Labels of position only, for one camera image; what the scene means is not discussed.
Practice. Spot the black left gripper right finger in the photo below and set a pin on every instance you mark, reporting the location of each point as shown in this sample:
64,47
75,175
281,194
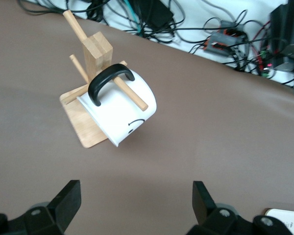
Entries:
205,210

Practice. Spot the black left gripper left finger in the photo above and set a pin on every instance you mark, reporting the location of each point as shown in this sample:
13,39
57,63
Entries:
61,210

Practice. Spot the cream tray with Rabbit print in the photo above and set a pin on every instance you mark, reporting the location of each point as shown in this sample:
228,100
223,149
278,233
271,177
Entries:
287,220

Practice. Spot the green terminal circuit board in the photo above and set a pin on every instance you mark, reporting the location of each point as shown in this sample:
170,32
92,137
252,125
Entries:
266,71

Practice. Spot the wooden mug rack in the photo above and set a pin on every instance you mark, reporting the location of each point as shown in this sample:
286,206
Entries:
98,54

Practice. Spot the grey and orange connector box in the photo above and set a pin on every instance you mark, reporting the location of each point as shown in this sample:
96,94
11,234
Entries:
223,41

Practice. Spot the black finned electronics box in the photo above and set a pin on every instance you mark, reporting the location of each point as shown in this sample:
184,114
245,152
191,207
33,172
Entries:
287,27

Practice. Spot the black power adapter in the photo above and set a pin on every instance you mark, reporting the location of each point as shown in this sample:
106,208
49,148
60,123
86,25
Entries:
156,12

